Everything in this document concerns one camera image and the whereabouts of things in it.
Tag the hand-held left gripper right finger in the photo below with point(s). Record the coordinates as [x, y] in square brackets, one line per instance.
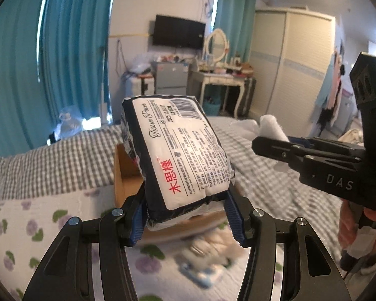
[235, 221]

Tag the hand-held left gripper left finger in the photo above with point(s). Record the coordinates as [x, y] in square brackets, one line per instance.
[138, 222]

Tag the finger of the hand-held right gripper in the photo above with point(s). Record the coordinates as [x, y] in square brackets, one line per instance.
[271, 149]
[326, 142]

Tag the brown cardboard box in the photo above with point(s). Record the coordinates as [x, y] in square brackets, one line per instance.
[125, 182]

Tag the white tissue paper pack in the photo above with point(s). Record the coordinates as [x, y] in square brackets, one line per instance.
[178, 153]

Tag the person's right hand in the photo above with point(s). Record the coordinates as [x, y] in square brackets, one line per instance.
[346, 225]

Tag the white plush toy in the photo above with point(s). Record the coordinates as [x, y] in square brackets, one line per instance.
[206, 254]

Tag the hanging clothes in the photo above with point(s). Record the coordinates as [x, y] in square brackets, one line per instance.
[332, 91]

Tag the white dressing table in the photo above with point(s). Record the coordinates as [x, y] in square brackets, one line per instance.
[221, 84]

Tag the cream sliding door wardrobe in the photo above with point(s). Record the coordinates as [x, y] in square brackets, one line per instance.
[288, 65]

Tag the floral pillow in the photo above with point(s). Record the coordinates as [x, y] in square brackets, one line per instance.
[28, 225]

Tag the white oval vanity mirror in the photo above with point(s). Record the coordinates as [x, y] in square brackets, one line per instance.
[217, 45]

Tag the pale stuffed toy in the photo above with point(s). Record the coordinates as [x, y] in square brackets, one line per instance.
[68, 124]

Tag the small grey fridge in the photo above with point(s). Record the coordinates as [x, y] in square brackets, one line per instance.
[171, 78]

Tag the narrow teal curtain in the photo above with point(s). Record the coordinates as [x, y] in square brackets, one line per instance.
[235, 18]

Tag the white storage box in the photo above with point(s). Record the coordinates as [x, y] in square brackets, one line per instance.
[139, 86]

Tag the clear plastic bag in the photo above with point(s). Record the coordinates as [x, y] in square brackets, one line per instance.
[141, 62]

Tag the wide teal window curtain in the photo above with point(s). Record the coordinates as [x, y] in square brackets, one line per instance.
[40, 62]

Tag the black wall television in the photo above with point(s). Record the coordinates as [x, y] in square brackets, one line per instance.
[178, 32]

